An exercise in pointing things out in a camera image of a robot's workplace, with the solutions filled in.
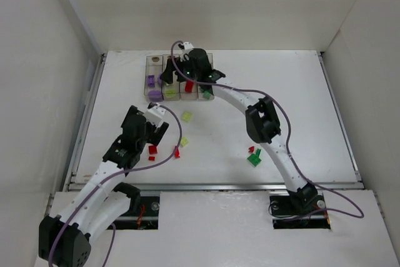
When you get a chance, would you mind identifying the red round lego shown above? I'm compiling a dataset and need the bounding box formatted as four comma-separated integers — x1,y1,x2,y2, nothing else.
184,81,194,93

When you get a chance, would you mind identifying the red square lego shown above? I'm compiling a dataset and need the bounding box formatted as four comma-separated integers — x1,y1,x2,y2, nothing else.
148,145,158,155

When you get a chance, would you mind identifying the green lego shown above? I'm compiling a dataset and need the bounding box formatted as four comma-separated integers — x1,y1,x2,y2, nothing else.
202,91,212,99

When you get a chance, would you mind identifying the yellow lego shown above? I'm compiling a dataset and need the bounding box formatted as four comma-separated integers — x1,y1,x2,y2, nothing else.
180,137,189,148
164,89,178,99
181,111,193,123

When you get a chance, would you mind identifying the purple round lego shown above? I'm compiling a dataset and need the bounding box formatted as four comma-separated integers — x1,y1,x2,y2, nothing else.
157,73,163,87

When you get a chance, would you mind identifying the purple curved lego block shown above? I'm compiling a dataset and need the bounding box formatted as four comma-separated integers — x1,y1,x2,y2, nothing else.
148,90,163,103

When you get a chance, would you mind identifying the red tall lego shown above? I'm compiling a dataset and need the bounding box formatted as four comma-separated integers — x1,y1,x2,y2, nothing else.
174,146,181,159

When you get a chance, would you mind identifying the purple lego stack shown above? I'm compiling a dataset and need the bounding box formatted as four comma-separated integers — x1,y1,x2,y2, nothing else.
147,74,156,88

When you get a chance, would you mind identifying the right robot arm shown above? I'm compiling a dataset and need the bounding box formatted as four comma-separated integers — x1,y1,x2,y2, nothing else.
161,41,318,211

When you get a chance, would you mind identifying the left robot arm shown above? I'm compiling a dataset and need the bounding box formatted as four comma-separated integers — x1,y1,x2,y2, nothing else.
38,104,169,266

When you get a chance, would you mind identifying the green lego plate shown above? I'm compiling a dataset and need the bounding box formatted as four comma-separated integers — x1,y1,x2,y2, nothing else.
247,148,262,167

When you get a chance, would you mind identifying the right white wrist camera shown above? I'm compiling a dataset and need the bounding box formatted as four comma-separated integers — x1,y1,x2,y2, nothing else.
178,41,194,60

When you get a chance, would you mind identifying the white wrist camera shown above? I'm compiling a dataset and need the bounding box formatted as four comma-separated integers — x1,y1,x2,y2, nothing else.
143,103,166,126
178,41,194,60

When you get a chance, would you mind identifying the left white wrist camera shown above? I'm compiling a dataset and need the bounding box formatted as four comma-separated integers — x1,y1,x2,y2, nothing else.
143,103,166,126

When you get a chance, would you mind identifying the aluminium rail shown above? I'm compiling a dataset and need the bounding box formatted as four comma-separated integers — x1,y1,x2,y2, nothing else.
65,183,365,193

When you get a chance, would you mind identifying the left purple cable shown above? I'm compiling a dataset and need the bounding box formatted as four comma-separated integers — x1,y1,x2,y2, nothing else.
48,102,183,267

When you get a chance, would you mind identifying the purple cable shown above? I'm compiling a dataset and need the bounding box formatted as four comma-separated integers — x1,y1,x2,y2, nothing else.
48,102,183,267
170,40,365,220

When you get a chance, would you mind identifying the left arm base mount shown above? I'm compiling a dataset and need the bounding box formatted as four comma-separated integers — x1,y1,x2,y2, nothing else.
114,191,160,230

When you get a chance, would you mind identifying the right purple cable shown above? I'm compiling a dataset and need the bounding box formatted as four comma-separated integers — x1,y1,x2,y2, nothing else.
170,40,365,220

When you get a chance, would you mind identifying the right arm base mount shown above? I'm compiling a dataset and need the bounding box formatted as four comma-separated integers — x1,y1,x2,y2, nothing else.
268,193,331,229

